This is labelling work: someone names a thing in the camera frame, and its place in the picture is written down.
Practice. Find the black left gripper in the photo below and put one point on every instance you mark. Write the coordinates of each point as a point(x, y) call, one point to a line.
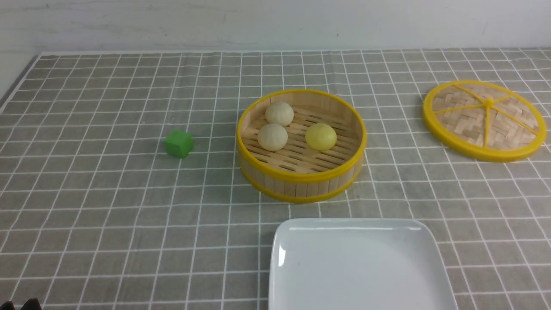
point(31, 304)

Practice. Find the bamboo steamer lid yellow rim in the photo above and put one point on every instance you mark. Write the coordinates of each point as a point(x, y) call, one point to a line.
point(484, 121)

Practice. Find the white steamed bun front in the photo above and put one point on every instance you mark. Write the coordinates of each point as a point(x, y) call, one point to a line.
point(272, 137)

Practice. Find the green cube block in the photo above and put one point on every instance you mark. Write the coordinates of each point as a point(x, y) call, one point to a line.
point(179, 144)

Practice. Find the white steamed bun back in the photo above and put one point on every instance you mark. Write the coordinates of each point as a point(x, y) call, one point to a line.
point(280, 113)

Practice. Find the bamboo steamer basket yellow rim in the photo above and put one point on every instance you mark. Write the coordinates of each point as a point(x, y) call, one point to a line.
point(298, 173)

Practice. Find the grey checkered tablecloth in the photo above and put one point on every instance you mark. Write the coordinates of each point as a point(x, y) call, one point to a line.
point(95, 215)

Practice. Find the yellow steamed bun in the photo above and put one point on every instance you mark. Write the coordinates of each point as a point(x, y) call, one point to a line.
point(321, 137)

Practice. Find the white steamed bun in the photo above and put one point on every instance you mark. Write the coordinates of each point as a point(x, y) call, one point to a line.
point(272, 137)
point(280, 113)

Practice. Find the white square plate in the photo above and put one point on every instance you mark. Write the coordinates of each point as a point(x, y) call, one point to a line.
point(357, 264)

